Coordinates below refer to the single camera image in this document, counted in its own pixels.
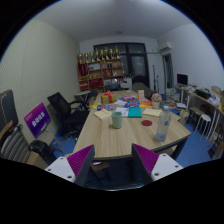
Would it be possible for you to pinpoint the flat round red coaster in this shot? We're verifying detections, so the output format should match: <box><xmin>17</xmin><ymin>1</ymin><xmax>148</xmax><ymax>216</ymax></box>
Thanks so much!
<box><xmin>140</xmin><ymin>119</ymin><xmax>153</xmax><ymax>127</ymax></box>

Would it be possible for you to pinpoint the grey upholstered armchair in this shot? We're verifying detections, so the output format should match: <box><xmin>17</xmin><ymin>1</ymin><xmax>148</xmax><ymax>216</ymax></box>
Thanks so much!
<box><xmin>132</xmin><ymin>81</ymin><xmax>158</xmax><ymax>99</ymax></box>

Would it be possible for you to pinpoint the clear plastic water bottle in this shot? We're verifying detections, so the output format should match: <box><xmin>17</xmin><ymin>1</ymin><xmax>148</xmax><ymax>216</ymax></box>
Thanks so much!
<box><xmin>155</xmin><ymin>105</ymin><xmax>172</xmax><ymax>143</ymax></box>

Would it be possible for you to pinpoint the purple sign board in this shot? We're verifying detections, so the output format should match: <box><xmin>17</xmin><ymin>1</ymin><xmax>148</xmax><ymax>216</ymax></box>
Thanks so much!
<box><xmin>23</xmin><ymin>102</ymin><xmax>52</xmax><ymax>139</ymax></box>

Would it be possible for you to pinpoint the potted pink flower bouquet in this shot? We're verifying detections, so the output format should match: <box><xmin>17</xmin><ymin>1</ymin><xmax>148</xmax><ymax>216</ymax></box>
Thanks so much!
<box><xmin>151</xmin><ymin>92</ymin><xmax>163</xmax><ymax>110</ymax></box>

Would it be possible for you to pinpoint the wooden side desk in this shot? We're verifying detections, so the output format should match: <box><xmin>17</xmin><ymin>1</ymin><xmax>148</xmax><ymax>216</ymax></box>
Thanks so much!
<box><xmin>186</xmin><ymin>87</ymin><xmax>224</xmax><ymax>148</ymax></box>

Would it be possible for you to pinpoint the black office chair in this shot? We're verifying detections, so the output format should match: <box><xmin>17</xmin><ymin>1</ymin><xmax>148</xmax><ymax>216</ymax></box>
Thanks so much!
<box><xmin>46</xmin><ymin>91</ymin><xmax>90</xmax><ymax>139</ymax></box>

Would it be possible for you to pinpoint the dark glass door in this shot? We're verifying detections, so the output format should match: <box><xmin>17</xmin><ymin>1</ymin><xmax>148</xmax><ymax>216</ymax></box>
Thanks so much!
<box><xmin>93</xmin><ymin>42</ymin><xmax>151</xmax><ymax>88</ymax></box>

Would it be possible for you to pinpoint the wooden shelf unit with trophies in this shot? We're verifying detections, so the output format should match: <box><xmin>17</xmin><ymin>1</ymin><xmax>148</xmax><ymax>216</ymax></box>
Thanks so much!
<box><xmin>77</xmin><ymin>46</ymin><xmax>125</xmax><ymax>93</ymax></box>

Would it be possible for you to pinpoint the black computer monitor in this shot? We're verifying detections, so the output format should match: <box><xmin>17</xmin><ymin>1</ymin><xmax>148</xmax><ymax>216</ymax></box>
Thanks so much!
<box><xmin>176</xmin><ymin>73</ymin><xmax>189</xmax><ymax>87</ymax></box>

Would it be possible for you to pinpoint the black tripod stand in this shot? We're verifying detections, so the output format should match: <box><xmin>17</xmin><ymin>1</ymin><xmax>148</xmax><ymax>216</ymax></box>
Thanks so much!
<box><xmin>151</xmin><ymin>64</ymin><xmax>161</xmax><ymax>94</ymax></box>

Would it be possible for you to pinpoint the white round stool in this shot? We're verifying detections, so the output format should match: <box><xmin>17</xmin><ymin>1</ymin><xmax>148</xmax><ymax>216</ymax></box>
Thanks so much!
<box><xmin>194</xmin><ymin>113</ymin><xmax>212</xmax><ymax>135</ymax></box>

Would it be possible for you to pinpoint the small round white table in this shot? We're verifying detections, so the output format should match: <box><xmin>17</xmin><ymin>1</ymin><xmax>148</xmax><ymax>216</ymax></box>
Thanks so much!
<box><xmin>73</xmin><ymin>90</ymin><xmax>92</xmax><ymax>103</ymax></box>

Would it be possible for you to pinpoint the yellow gift box red ribbon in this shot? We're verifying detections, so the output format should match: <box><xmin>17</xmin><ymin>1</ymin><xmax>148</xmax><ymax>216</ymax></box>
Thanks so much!
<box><xmin>100</xmin><ymin>89</ymin><xmax>118</xmax><ymax>105</ymax></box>

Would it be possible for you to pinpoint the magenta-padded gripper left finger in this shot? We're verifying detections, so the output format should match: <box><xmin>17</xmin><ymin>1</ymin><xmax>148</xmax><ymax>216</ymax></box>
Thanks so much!
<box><xmin>44</xmin><ymin>144</ymin><xmax>96</xmax><ymax>188</ymax></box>

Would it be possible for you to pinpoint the small orange standing card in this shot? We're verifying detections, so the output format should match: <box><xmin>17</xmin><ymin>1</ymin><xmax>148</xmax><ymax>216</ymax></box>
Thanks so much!
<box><xmin>136</xmin><ymin>89</ymin><xmax>146</xmax><ymax>102</ymax></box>

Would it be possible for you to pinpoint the white printed paper sheet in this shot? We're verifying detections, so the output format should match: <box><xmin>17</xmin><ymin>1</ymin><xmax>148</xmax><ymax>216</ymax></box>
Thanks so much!
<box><xmin>114</xmin><ymin>106</ymin><xmax>130</xmax><ymax>118</ymax></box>

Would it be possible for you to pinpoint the teal notebook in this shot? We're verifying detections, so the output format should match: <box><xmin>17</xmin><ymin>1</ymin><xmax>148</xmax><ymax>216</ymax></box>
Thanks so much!
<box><xmin>127</xmin><ymin>107</ymin><xmax>143</xmax><ymax>119</ymax></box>

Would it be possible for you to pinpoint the pale green cup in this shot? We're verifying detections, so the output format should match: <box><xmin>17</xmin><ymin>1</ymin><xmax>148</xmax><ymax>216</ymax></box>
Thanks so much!
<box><xmin>110</xmin><ymin>111</ymin><xmax>124</xmax><ymax>130</ymax></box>

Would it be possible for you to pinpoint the colourful blue book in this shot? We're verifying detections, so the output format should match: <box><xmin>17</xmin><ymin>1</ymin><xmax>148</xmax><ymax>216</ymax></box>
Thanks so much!
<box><xmin>124</xmin><ymin>100</ymin><xmax>141</xmax><ymax>109</ymax></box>

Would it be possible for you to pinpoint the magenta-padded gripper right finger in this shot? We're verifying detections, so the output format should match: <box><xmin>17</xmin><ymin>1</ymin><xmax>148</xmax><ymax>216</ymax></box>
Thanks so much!
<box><xmin>131</xmin><ymin>143</ymin><xmax>184</xmax><ymax>185</ymax></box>

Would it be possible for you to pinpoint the white wall air conditioner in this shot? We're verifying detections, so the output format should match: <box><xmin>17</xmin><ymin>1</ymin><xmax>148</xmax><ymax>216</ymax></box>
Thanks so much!
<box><xmin>158</xmin><ymin>41</ymin><xmax>173</xmax><ymax>54</ymax></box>

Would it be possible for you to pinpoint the black bag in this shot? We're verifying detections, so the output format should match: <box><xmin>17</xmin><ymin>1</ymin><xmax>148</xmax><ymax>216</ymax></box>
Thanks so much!
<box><xmin>29</xmin><ymin>139</ymin><xmax>58</xmax><ymax>166</ymax></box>

